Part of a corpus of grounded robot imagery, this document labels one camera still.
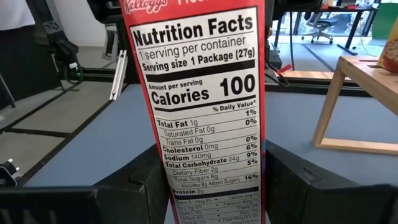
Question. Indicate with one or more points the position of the small black white clamp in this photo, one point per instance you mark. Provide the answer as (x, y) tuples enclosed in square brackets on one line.
[(7, 174)]

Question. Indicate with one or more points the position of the green board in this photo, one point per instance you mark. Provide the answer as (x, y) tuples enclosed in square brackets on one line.
[(385, 21)]

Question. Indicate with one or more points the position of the wooden slatted shelf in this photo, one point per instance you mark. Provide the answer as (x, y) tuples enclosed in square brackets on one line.
[(329, 102)]

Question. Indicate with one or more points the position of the blue-grey table mat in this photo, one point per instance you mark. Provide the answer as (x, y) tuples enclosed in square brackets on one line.
[(93, 140)]

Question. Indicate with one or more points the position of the dark office chair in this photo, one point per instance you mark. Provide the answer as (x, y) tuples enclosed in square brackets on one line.
[(323, 23)]

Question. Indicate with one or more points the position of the black aluminium table frame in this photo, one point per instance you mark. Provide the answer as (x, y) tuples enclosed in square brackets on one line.
[(311, 88)]

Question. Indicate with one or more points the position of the yellow Corn Pops cereal box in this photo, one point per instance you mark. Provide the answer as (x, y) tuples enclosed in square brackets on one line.
[(390, 53)]

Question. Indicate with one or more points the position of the red clip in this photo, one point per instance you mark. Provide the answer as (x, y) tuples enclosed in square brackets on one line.
[(284, 68)]

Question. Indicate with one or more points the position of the large black panel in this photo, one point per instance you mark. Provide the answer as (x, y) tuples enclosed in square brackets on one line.
[(25, 62)]

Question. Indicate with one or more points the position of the red Froot Loops cereal box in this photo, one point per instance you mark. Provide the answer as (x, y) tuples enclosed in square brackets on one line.
[(202, 93)]

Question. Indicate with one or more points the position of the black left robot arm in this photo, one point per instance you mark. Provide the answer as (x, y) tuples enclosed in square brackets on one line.
[(274, 57)]

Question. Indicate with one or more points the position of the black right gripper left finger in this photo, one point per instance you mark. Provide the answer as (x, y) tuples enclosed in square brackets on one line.
[(93, 205)]

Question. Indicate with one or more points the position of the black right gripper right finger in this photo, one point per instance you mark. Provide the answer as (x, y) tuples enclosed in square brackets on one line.
[(311, 202)]

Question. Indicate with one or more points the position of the black office desk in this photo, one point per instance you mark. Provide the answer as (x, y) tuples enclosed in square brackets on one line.
[(342, 9)]

